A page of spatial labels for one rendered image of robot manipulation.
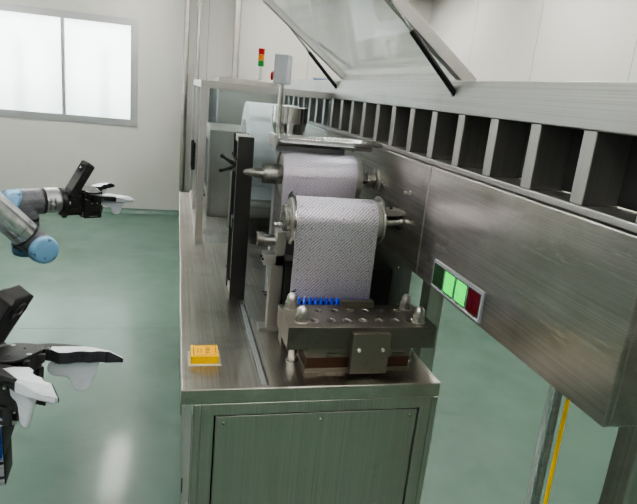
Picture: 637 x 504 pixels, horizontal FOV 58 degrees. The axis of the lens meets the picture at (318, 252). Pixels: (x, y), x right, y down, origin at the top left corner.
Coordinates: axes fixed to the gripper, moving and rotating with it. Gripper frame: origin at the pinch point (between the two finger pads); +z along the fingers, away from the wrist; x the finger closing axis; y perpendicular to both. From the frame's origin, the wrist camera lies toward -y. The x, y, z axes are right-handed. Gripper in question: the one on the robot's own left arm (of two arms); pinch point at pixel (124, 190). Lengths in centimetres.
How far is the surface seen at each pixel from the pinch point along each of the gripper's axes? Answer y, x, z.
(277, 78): -40, 3, 51
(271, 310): 20, 54, 23
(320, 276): 5, 64, 29
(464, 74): -55, 82, 46
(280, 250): 1, 52, 23
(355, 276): 4, 69, 38
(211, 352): 23, 62, -3
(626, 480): 6, 151, 28
